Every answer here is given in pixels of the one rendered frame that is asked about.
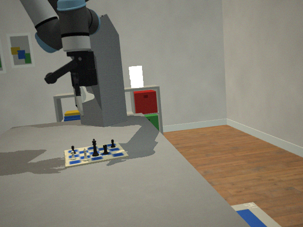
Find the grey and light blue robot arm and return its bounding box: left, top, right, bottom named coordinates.
left=20, top=0, right=100, bottom=84

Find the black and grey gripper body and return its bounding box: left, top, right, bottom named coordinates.
left=67, top=51, right=98, bottom=88

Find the blue and cream chessboard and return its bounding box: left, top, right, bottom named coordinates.
left=64, top=142, right=129, bottom=168

